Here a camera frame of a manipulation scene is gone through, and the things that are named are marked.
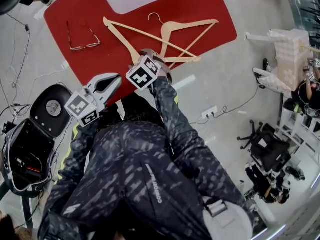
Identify white floor cable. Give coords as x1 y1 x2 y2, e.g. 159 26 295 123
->
0 65 69 91

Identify brown-framed eyeglasses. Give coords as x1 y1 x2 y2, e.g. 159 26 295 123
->
66 20 102 52

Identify white shelf unit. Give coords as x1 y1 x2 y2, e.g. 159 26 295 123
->
275 108 320 160

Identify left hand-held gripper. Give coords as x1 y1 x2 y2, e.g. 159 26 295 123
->
64 72 123 128

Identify white power strip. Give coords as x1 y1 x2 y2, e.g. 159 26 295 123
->
200 105 219 120

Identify person's left forearm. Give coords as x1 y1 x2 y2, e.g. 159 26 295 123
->
53 113 108 185

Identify black floor cable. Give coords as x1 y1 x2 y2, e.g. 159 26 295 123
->
5 13 31 91

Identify person's dark patterned jacket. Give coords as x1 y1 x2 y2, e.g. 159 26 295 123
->
37 93 254 240

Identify stack of white boxes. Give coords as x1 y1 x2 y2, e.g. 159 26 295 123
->
268 28 311 92

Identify black open backpack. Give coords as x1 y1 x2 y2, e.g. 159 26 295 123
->
1 118 60 198

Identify black office chair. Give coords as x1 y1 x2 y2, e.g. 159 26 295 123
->
236 119 293 174

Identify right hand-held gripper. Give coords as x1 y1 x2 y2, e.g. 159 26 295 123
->
125 48 174 92

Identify black power cable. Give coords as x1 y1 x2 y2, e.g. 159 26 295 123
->
189 84 261 125

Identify person's right forearm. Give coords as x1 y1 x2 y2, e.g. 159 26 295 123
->
149 75 195 145

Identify wooden clothes hanger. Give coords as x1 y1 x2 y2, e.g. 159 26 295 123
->
102 16 202 65
147 12 220 69

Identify grey strap bag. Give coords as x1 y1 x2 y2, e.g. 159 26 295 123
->
201 196 254 240

